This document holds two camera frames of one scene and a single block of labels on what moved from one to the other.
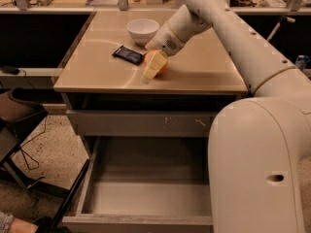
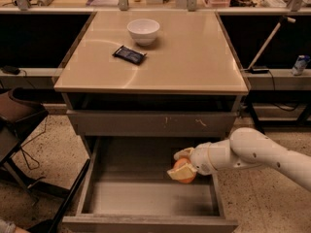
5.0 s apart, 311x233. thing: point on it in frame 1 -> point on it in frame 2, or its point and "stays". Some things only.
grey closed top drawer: x=143 y=122 stays
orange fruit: x=147 y=59 -> x=181 y=162
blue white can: x=302 y=60 stays
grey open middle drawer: x=146 y=184 stays
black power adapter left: x=11 y=71 stays
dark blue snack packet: x=128 y=54 stays
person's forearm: x=20 y=226 -> x=7 y=226
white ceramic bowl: x=142 y=30 stays
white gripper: x=164 y=40 -> x=201 y=159
